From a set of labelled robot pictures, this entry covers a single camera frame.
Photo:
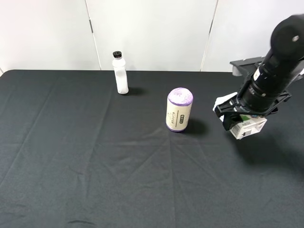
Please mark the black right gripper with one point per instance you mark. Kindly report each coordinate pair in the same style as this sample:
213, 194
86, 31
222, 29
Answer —
232, 108

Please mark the white blue milk carton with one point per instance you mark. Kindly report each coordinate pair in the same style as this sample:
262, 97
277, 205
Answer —
250, 125

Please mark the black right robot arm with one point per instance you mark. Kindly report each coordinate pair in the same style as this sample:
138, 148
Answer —
266, 79

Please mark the purple trash bag roll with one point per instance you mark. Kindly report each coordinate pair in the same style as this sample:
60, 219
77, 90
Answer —
179, 103

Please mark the white bottle black cap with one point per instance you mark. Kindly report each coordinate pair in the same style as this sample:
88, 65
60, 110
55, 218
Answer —
120, 73

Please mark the black tablecloth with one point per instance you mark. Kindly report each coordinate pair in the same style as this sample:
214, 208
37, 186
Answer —
76, 154

